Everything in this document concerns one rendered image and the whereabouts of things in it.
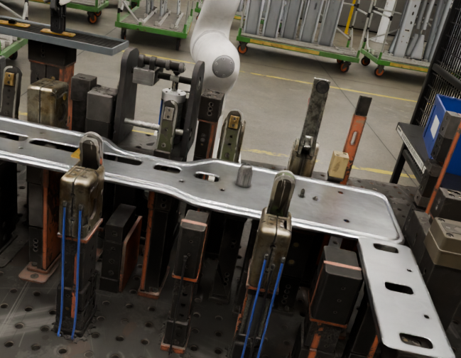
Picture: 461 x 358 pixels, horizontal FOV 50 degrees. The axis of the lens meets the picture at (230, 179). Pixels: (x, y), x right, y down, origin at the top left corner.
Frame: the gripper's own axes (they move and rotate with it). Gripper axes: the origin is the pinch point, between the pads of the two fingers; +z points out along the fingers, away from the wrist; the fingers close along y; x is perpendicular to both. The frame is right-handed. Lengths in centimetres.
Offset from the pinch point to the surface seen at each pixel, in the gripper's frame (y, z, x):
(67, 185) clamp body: 60, 15, 18
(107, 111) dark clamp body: 22.1, 14.5, 17.7
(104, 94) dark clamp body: 20.4, 10.7, 16.5
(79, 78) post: 17.0, 8.9, 9.8
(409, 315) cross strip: 80, 19, 72
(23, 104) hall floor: -262, 119, -94
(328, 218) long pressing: 53, 19, 66
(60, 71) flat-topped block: 5.0, 11.2, 2.2
